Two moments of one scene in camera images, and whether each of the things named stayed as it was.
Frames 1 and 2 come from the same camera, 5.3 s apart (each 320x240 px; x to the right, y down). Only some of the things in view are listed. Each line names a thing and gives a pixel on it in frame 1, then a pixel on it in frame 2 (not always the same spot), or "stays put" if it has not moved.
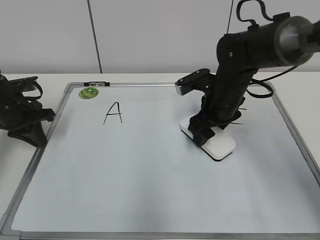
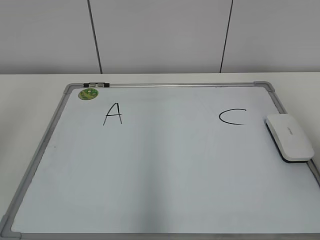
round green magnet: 88,93 stays put
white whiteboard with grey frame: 117,165 stays put
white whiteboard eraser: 220,145 → 289,138
